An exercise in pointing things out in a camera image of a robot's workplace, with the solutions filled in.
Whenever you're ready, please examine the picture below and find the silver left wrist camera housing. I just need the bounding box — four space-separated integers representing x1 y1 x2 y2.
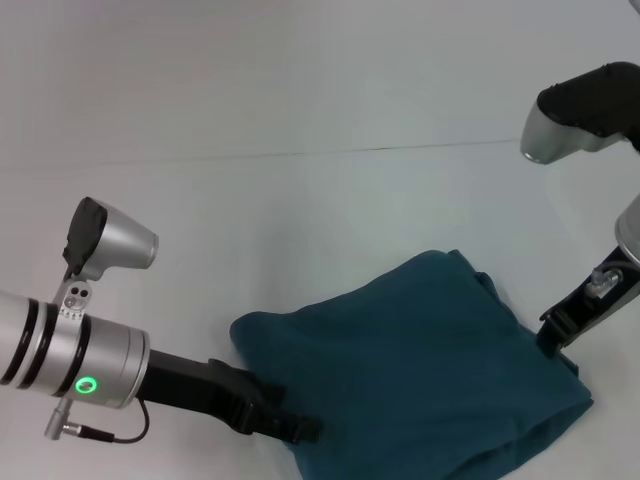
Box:
62 197 160 286

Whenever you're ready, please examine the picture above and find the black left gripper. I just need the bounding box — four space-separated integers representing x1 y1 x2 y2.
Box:
137 348 321 444

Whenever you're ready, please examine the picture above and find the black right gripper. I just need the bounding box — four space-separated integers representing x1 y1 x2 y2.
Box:
534 243 640 359

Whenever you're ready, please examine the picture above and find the left arm cable with plug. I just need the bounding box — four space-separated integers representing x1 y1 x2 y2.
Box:
44 397 152 444

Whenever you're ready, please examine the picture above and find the blue shirt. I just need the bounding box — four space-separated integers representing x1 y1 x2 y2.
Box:
229 248 596 480

